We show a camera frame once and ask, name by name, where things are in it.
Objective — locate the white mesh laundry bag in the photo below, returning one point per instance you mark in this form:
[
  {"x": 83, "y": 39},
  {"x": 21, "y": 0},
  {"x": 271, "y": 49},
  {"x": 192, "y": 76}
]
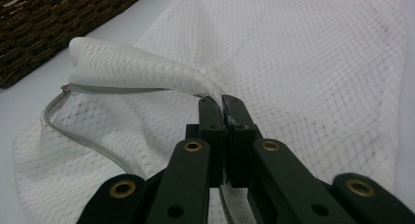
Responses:
[{"x": 293, "y": 70}]

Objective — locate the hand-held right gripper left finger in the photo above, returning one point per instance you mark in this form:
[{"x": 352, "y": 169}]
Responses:
[{"x": 210, "y": 129}]

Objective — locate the brown wicker basket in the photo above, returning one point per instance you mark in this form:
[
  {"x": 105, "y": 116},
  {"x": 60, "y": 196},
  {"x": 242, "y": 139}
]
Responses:
[{"x": 42, "y": 25}]

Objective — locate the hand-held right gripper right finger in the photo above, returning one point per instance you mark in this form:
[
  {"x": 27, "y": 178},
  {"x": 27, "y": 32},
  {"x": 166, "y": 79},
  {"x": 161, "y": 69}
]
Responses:
[{"x": 239, "y": 126}]

